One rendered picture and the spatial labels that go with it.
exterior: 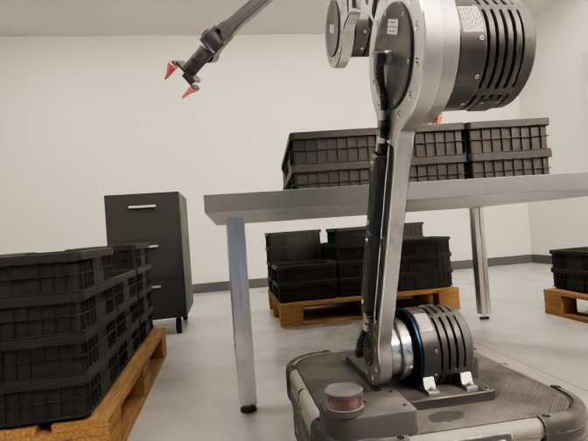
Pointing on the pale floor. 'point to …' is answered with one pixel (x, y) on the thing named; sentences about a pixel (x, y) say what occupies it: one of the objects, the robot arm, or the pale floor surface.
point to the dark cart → (182, 269)
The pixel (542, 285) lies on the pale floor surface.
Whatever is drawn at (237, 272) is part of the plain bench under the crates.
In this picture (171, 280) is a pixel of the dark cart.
